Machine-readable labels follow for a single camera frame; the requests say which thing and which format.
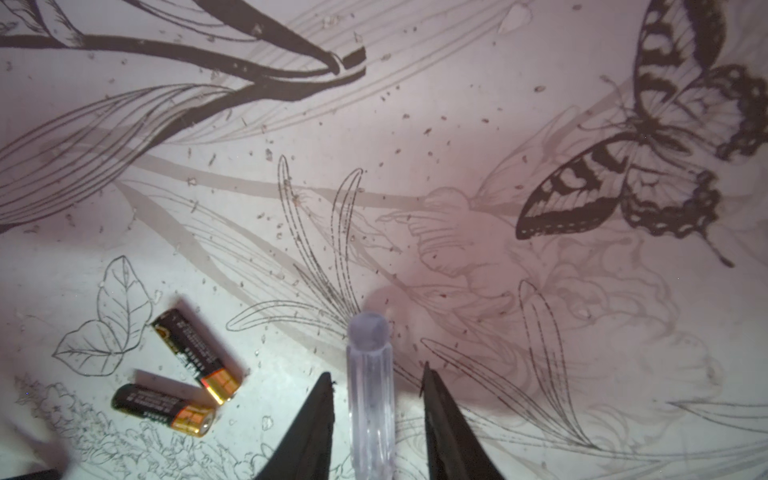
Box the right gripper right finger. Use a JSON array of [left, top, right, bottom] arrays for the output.
[[421, 363, 504, 480]]

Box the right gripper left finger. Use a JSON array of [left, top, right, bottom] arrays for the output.
[[255, 372, 335, 480]]

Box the clear handle screwdriver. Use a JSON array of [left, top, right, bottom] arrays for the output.
[[346, 312, 396, 479]]

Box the black gold AAA battery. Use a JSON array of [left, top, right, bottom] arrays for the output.
[[111, 384, 216, 438], [151, 309, 240, 405]]

